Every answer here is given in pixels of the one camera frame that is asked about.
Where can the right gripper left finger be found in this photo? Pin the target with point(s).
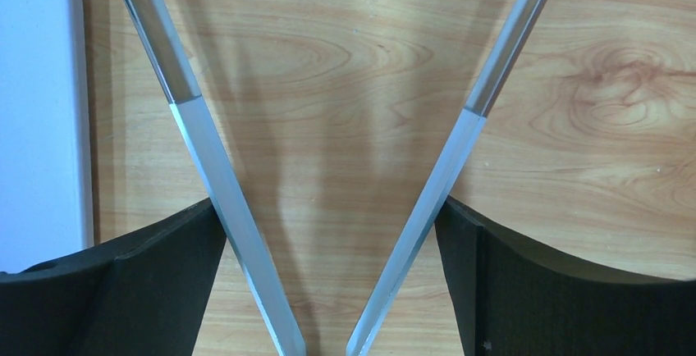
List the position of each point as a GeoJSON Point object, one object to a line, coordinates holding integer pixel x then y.
{"type": "Point", "coordinates": [143, 293]}

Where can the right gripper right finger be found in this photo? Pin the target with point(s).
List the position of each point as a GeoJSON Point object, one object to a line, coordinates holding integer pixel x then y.
{"type": "Point", "coordinates": [513, 295]}

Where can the metal tongs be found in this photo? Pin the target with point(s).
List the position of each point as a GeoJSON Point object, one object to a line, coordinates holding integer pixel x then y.
{"type": "Point", "coordinates": [172, 67]}

